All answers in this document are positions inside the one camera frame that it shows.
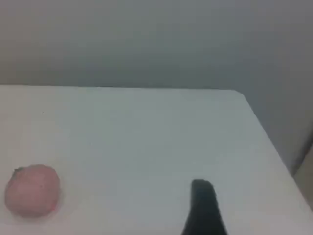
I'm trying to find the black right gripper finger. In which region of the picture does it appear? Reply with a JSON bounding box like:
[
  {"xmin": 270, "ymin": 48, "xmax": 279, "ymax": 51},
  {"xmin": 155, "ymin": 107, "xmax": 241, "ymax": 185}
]
[{"xmin": 180, "ymin": 179, "xmax": 228, "ymax": 235}]

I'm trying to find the pink peach with green leaf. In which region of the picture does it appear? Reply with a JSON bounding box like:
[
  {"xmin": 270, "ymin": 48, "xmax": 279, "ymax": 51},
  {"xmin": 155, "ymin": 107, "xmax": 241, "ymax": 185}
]
[{"xmin": 4, "ymin": 164, "xmax": 61, "ymax": 218}]

